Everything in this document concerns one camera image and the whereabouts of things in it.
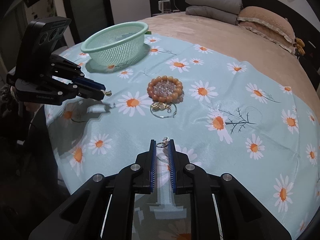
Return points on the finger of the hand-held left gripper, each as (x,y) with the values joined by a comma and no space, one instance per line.
(91,93)
(86,82)

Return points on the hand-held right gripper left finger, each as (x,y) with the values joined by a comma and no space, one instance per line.
(153,165)

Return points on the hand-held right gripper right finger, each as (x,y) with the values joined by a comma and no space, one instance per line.
(172,165)

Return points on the small dangling earring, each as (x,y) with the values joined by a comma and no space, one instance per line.
(108,93)
(165,139)

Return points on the mint green plastic basket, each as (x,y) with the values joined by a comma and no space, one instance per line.
(112,50)

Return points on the thin silver bangle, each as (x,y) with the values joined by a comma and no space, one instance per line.
(165,117)

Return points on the daisy printed cloth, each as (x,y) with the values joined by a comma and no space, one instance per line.
(200,120)

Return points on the dark wooden door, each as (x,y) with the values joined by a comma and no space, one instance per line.
(87,5)

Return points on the grey nightstand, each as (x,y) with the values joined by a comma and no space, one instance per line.
(162,13)

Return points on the small white appliance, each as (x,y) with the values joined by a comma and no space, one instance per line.
(163,6)

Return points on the tan bed blanket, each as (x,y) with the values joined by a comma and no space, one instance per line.
(225,30)

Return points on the grey folded quilt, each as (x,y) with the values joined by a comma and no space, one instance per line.
(212,5)

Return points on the tan ruffled pillow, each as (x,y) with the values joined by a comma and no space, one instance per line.
(265,17)
(260,31)

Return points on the yellow plush toy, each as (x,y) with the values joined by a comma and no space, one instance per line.
(299,45)

